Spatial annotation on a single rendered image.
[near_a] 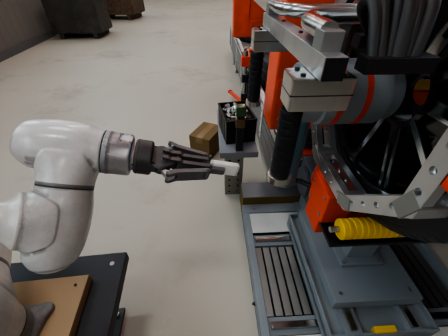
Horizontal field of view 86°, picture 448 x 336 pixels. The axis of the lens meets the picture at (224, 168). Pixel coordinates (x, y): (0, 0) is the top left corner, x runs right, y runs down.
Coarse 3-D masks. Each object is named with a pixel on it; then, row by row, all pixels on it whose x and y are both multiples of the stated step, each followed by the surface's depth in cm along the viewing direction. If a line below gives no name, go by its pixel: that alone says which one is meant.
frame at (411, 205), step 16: (336, 0) 62; (352, 0) 57; (320, 128) 77; (320, 144) 76; (320, 160) 75; (336, 160) 73; (432, 160) 36; (336, 176) 67; (352, 176) 67; (416, 176) 39; (432, 176) 36; (336, 192) 66; (352, 192) 62; (416, 192) 40; (432, 192) 37; (352, 208) 58; (368, 208) 52; (384, 208) 47; (400, 208) 43; (416, 208) 39; (432, 208) 38
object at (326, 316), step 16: (288, 224) 117; (304, 240) 106; (304, 256) 98; (304, 272) 97; (320, 288) 90; (320, 304) 83; (416, 304) 86; (320, 320) 83; (336, 320) 82; (352, 320) 79; (368, 320) 82; (384, 320) 82; (400, 320) 80; (416, 320) 80; (432, 320) 80
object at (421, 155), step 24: (432, 48) 47; (408, 96) 58; (432, 96) 48; (384, 120) 61; (408, 120) 54; (432, 120) 52; (360, 144) 76; (384, 144) 76; (408, 144) 77; (360, 168) 71; (384, 168) 62; (408, 168) 71; (384, 192) 59
